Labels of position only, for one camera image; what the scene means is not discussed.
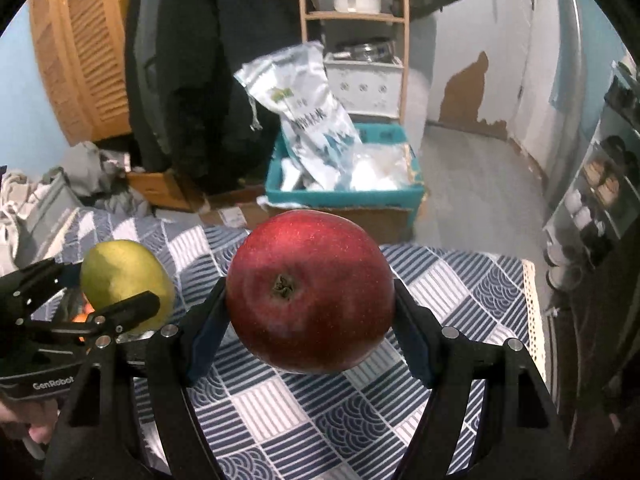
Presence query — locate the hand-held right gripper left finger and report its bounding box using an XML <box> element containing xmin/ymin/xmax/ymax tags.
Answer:
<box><xmin>45</xmin><ymin>277</ymin><xmax>233</xmax><ymax>480</ymax></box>

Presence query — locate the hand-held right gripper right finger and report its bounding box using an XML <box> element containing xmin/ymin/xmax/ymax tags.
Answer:
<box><xmin>392</xmin><ymin>279</ymin><xmax>566</xmax><ymax>480</ymax></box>

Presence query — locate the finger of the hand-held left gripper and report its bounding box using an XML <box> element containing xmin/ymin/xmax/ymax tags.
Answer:
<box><xmin>0</xmin><ymin>257</ymin><xmax>86</xmax><ymax>323</ymax></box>
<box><xmin>20</xmin><ymin>291</ymin><xmax>162</xmax><ymax>347</ymax></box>

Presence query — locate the yellow-green pear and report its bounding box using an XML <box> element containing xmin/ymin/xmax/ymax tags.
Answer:
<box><xmin>80</xmin><ymin>240</ymin><xmax>176</xmax><ymax>333</ymax></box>

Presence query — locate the red apple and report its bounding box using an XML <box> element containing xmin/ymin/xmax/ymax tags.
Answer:
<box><xmin>225</xmin><ymin>210</ymin><xmax>396</xmax><ymax>375</ymax></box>

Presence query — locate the person's left hand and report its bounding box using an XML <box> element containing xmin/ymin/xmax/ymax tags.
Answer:
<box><xmin>0</xmin><ymin>400</ymin><xmax>58</xmax><ymax>458</ymax></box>

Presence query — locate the large orange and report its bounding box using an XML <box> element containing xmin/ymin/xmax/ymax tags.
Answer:
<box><xmin>70</xmin><ymin>302</ymin><xmax>101</xmax><ymax>327</ymax></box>

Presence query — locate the grey tote bag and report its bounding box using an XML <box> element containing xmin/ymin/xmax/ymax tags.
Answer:
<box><xmin>15</xmin><ymin>175</ymin><xmax>83</xmax><ymax>251</ymax></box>

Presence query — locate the blue white patterned tablecloth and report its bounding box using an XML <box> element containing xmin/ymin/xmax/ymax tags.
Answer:
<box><xmin>50</xmin><ymin>207</ymin><xmax>546</xmax><ymax>480</ymax></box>

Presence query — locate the wooden crate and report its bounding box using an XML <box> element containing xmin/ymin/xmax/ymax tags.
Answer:
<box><xmin>125</xmin><ymin>170</ymin><xmax>206</xmax><ymax>213</ymax></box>

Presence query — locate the grey clothes pile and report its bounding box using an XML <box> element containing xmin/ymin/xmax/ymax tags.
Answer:
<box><xmin>60</xmin><ymin>141</ymin><xmax>151</xmax><ymax>216</ymax></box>

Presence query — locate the brown cardboard box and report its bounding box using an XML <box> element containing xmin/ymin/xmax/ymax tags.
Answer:
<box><xmin>260</xmin><ymin>195</ymin><xmax>428</xmax><ymax>246</ymax></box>

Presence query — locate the flat cardboard box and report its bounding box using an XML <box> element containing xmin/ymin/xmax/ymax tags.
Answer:
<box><xmin>197</xmin><ymin>200</ymin><xmax>273</xmax><ymax>231</ymax></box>

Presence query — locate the teal box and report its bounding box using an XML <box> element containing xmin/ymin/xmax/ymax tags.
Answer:
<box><xmin>264</xmin><ymin>121</ymin><xmax>426</xmax><ymax>211</ymax></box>

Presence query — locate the clear plastic bag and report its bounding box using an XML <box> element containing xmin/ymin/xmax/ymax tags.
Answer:
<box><xmin>345</xmin><ymin>142</ymin><xmax>413</xmax><ymax>191</ymax></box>

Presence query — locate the wooden louvered cabinet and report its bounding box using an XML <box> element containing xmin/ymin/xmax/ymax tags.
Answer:
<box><xmin>27</xmin><ymin>0</ymin><xmax>151</xmax><ymax>147</ymax></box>

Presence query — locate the group of shoes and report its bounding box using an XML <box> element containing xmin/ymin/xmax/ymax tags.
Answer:
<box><xmin>545</xmin><ymin>135</ymin><xmax>640</xmax><ymax>271</ymax></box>

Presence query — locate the white rice bag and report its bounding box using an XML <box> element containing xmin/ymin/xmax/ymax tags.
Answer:
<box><xmin>234</xmin><ymin>41</ymin><xmax>363</xmax><ymax>191</ymax></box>

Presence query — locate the black coat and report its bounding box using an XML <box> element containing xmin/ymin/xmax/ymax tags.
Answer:
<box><xmin>124</xmin><ymin>0</ymin><xmax>306</xmax><ymax>196</ymax></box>

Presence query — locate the white storage box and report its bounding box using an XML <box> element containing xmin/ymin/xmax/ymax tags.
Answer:
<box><xmin>322</xmin><ymin>55</ymin><xmax>405</xmax><ymax>118</ymax></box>

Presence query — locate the grey coat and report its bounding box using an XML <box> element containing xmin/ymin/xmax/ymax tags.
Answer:
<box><xmin>131</xmin><ymin>0</ymin><xmax>173</xmax><ymax>111</ymax></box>

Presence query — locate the metal pot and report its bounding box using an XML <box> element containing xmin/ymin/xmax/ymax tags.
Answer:
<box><xmin>334</xmin><ymin>40</ymin><xmax>396</xmax><ymax>61</ymax></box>

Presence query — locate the metal shoe rack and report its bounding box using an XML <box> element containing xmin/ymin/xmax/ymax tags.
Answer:
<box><xmin>542</xmin><ymin>60</ymin><xmax>640</xmax><ymax>291</ymax></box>

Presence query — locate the silver metal column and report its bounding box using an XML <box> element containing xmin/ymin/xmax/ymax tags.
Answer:
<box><xmin>545</xmin><ymin>0</ymin><xmax>588</xmax><ymax>211</ymax></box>

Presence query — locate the wooden shelf rack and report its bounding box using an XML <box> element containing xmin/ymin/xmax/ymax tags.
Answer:
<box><xmin>296</xmin><ymin>0</ymin><xmax>412</xmax><ymax>123</ymax></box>

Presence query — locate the white door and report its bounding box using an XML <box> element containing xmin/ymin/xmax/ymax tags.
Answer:
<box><xmin>510</xmin><ymin>0</ymin><xmax>576</xmax><ymax>181</ymax></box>

